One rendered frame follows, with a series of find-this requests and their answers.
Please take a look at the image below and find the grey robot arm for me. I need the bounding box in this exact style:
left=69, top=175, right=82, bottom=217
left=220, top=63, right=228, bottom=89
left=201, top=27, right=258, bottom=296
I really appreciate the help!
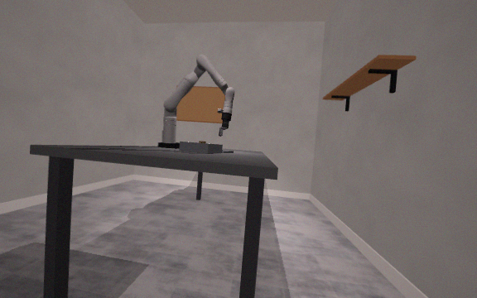
left=162, top=55, right=234, bottom=143

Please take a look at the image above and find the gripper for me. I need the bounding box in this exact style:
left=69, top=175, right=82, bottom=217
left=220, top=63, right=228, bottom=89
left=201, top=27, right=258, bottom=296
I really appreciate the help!
left=218, top=106, right=232, bottom=136

